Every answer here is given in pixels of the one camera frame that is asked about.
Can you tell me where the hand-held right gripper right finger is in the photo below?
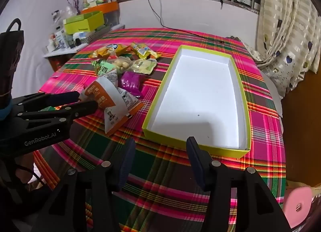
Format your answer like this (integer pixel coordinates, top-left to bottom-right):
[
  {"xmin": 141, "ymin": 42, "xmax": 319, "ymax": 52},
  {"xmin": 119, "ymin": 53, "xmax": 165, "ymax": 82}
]
[{"xmin": 186, "ymin": 136, "xmax": 293, "ymax": 232}]

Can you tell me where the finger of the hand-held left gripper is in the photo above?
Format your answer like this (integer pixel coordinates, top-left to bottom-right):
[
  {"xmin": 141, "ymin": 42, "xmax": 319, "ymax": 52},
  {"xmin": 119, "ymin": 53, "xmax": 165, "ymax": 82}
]
[
  {"xmin": 11, "ymin": 91, "xmax": 81, "ymax": 112},
  {"xmin": 18, "ymin": 100, "xmax": 99, "ymax": 124}
]

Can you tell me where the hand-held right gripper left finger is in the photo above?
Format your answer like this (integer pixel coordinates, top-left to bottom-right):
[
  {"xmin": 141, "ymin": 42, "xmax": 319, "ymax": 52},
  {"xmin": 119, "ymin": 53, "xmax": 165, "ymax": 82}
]
[{"xmin": 30, "ymin": 137, "xmax": 136, "ymax": 232}]

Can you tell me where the brown sausage snack packet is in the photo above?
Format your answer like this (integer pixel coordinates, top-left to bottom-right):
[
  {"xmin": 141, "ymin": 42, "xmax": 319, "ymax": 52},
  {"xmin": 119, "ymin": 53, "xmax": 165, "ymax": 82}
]
[{"xmin": 83, "ymin": 69, "xmax": 121, "ymax": 109}]

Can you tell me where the orange white triangular snack packet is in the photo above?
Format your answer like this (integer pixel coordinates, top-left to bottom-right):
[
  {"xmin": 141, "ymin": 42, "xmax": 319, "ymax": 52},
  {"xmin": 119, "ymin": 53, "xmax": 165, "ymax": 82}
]
[{"xmin": 104, "ymin": 87, "xmax": 145, "ymax": 136}]

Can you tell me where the purple snack packet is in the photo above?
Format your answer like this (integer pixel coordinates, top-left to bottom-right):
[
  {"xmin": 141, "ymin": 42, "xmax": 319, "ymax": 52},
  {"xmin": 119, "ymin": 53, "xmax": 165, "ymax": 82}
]
[{"xmin": 120, "ymin": 71, "xmax": 146, "ymax": 97}]

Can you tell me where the clear peanut bag green label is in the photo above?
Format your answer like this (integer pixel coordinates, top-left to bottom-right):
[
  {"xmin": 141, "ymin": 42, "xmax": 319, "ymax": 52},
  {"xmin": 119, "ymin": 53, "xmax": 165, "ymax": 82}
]
[{"xmin": 97, "ymin": 56, "xmax": 133, "ymax": 77}]

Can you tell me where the yellow packet with blue logo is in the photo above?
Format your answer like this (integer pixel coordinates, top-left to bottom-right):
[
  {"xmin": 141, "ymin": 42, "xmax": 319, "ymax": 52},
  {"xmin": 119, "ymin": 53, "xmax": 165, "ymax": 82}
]
[{"xmin": 93, "ymin": 43, "xmax": 126, "ymax": 58}]

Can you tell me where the shallow lime green box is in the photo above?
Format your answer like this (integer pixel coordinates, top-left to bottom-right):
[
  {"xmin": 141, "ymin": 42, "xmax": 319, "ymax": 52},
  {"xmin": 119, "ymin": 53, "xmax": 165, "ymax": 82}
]
[{"xmin": 142, "ymin": 45, "xmax": 251, "ymax": 159}]

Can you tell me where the pale yellow snack packet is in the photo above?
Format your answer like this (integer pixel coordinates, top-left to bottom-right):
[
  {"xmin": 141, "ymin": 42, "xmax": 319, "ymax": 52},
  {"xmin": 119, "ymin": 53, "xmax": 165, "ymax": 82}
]
[{"xmin": 130, "ymin": 58, "xmax": 157, "ymax": 75}]

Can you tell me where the pink green plaid blanket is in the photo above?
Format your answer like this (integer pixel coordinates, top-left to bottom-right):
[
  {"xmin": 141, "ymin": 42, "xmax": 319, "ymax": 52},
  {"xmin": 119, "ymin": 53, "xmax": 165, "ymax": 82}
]
[{"xmin": 33, "ymin": 28, "xmax": 286, "ymax": 232}]

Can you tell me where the white side table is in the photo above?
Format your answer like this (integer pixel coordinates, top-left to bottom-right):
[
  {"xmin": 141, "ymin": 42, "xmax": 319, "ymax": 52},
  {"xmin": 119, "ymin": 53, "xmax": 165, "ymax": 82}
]
[{"xmin": 43, "ymin": 23, "xmax": 126, "ymax": 60}]

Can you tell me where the white blue container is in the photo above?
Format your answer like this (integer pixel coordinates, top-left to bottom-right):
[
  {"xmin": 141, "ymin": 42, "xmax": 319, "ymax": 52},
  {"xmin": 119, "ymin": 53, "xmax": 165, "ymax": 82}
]
[{"xmin": 55, "ymin": 31, "xmax": 66, "ymax": 47}]

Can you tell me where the black white striped box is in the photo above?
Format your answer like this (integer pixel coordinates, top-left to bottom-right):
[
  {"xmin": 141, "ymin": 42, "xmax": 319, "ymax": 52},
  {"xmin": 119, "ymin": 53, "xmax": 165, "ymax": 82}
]
[{"xmin": 85, "ymin": 25, "xmax": 111, "ymax": 42}]

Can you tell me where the deep lime green cardboard box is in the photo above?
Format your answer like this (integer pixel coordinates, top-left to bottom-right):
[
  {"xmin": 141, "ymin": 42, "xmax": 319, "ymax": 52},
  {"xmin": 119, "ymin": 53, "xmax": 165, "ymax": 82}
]
[{"xmin": 63, "ymin": 11, "xmax": 105, "ymax": 35}]

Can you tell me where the orange lid storage bin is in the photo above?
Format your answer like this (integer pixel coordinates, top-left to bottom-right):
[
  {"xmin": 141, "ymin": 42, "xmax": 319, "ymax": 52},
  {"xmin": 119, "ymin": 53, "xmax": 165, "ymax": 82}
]
[{"xmin": 80, "ymin": 1, "xmax": 119, "ymax": 25}]

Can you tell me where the pink plastic stool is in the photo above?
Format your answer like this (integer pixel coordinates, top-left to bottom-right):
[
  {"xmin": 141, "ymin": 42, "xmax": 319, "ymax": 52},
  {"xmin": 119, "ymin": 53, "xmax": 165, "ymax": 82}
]
[{"xmin": 283, "ymin": 185, "xmax": 314, "ymax": 223}]

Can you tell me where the wooden wardrobe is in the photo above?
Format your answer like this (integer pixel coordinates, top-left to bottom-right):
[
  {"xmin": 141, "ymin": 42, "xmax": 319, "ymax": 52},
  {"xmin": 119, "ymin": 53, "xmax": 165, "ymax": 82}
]
[{"xmin": 280, "ymin": 70, "xmax": 321, "ymax": 188}]

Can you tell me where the heart print checked curtain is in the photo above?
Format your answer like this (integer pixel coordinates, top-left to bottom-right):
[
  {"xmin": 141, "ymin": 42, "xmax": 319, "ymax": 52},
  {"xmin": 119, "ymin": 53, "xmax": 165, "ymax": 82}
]
[{"xmin": 255, "ymin": 0, "xmax": 321, "ymax": 99}]

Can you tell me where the black cable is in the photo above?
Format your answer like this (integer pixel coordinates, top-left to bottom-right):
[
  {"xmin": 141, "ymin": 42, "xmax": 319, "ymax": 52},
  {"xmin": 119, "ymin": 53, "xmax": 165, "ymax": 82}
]
[{"xmin": 139, "ymin": 0, "xmax": 225, "ymax": 45}]

